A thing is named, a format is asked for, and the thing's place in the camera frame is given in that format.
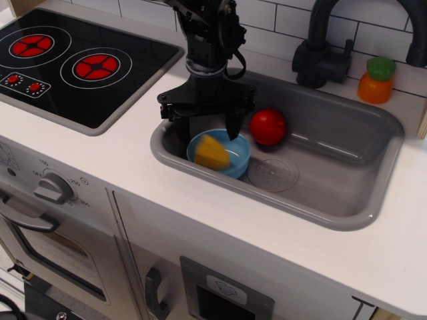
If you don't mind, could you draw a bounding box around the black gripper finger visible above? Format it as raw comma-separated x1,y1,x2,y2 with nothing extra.
226,113,245,140
173,115,191,144

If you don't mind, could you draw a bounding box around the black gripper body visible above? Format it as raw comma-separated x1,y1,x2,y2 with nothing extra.
157,75,257,123

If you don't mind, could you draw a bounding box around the yellow toy corn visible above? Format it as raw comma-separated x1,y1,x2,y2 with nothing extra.
193,134,231,171

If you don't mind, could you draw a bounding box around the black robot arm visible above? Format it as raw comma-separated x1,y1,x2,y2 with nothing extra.
157,1,256,143

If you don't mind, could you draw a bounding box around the light blue bowl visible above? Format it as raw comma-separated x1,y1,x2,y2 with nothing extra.
186,129,251,178

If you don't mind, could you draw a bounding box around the grey sink basin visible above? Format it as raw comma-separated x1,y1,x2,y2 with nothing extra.
150,72,404,231

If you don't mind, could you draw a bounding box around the red toy tomato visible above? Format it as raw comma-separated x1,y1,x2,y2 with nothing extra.
250,108,286,146

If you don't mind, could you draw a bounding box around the dark grey faucet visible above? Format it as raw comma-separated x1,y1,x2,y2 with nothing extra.
292,0,427,89

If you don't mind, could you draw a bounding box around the black toy stovetop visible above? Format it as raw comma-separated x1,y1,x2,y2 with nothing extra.
1,9,183,136

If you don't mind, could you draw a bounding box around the grey oven knob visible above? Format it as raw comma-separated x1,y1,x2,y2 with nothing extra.
34,173,73,205

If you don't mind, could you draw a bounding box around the orange toy carrot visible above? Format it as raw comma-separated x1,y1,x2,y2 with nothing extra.
357,57,396,104

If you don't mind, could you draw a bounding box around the white oven door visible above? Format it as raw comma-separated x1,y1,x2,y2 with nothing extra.
1,191,143,319

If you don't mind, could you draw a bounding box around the grey dishwasher panel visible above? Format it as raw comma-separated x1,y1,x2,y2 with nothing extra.
179,256,275,320

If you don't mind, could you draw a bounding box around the grey cabinet door handle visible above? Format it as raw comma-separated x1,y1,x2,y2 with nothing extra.
144,267,170,320

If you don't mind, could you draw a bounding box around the grey oven door handle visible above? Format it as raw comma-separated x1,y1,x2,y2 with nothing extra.
1,191,60,233

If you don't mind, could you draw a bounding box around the black cable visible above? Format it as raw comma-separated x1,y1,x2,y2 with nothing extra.
0,293,21,320

